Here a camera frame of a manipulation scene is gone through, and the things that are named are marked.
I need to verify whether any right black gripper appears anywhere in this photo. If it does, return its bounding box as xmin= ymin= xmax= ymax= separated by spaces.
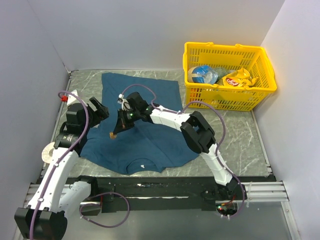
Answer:
xmin=114 ymin=108 xmax=140 ymax=135

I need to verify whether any small round brooch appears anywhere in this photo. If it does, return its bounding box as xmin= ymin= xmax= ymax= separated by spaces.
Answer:
xmin=109 ymin=132 xmax=117 ymax=139

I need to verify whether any blue t-shirt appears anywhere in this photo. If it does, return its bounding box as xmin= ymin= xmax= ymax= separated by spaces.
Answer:
xmin=80 ymin=72 xmax=199 ymax=175

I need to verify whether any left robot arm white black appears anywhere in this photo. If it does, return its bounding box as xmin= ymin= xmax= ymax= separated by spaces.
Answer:
xmin=14 ymin=95 xmax=109 ymax=240

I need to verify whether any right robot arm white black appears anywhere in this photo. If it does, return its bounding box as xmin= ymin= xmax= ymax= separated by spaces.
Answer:
xmin=112 ymin=92 xmax=246 ymax=201

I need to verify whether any blue wrapped toilet paper roll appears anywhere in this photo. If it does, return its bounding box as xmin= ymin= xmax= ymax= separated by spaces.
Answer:
xmin=41 ymin=141 xmax=55 ymax=164

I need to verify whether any blue clear plastic package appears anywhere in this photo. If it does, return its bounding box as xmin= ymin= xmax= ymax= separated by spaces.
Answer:
xmin=187 ymin=65 xmax=219 ymax=85

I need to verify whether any yellow plastic basket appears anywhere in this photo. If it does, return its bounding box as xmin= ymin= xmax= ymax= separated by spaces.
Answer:
xmin=182 ymin=42 xmax=277 ymax=112

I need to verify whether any yellow chips bag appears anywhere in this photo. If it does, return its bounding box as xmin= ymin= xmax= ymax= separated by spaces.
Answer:
xmin=217 ymin=67 xmax=258 ymax=87

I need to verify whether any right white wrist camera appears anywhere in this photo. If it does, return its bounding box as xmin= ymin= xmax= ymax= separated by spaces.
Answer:
xmin=117 ymin=93 xmax=131 ymax=111

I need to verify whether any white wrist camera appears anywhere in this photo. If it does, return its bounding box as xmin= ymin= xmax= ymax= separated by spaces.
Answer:
xmin=60 ymin=90 xmax=79 ymax=106
xmin=117 ymin=93 xmax=131 ymax=111

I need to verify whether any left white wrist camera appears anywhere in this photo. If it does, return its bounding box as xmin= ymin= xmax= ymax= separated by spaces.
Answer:
xmin=60 ymin=90 xmax=79 ymax=106

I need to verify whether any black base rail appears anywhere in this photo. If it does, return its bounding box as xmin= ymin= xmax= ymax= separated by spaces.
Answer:
xmin=66 ymin=175 xmax=276 ymax=213

